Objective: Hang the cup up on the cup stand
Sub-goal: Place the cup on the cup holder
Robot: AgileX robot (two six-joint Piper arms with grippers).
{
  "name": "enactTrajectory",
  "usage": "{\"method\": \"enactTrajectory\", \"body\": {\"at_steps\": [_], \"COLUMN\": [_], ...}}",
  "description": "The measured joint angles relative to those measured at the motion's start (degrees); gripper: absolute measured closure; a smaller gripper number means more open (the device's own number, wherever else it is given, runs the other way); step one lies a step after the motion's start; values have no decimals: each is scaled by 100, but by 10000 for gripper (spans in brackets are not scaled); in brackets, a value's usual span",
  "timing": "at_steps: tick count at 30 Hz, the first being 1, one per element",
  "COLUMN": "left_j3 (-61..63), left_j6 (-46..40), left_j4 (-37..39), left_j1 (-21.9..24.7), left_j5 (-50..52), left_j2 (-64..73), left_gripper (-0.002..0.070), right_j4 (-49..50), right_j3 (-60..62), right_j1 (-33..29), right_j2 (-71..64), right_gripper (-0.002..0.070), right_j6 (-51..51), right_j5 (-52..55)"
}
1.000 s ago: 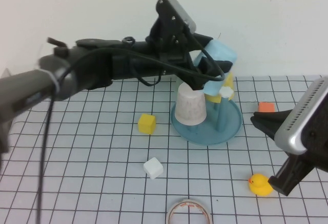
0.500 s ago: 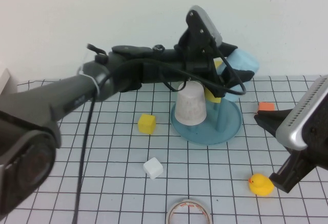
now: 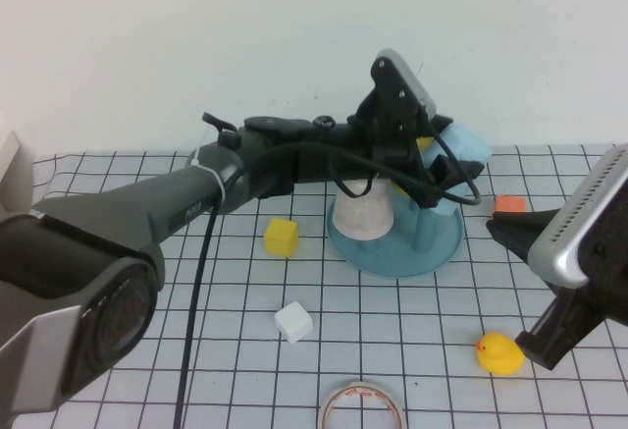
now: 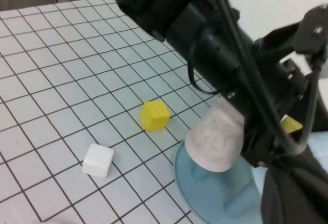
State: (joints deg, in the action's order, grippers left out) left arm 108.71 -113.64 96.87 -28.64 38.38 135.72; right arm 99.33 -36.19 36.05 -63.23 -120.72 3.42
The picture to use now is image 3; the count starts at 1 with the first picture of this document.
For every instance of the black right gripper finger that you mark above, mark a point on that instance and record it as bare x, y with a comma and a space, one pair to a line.
520, 230

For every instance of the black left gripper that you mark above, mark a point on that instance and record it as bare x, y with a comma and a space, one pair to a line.
392, 129

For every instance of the light blue plastic cup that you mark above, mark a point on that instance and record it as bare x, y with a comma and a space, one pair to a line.
466, 146

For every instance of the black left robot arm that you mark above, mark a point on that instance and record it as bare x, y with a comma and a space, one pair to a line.
98, 213

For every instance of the yellow plastic cup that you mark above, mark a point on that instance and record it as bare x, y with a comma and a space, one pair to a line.
424, 144

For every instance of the pale pink plastic cup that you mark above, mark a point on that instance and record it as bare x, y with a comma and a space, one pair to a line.
363, 218

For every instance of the blue cup stand tray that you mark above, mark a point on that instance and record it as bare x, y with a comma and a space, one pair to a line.
392, 259

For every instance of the orange cube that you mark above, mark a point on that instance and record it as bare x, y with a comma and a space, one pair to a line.
510, 203

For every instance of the yellow rubber duck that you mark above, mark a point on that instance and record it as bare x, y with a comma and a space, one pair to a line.
498, 358

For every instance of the grey checkered tablecloth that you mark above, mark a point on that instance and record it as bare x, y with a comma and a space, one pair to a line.
392, 326

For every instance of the yellow cube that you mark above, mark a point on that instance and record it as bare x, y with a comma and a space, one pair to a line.
281, 237

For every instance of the white cube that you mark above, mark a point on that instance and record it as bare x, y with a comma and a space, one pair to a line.
293, 323

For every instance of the white zip tie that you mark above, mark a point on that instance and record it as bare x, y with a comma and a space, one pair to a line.
211, 174

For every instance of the clear tape roll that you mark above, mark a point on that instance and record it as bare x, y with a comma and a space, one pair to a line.
326, 407

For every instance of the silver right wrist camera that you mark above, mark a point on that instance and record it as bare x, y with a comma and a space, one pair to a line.
559, 247

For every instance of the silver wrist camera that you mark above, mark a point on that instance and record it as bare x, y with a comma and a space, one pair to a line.
559, 247
412, 85

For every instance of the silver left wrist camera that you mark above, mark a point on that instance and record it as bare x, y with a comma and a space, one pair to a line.
412, 85

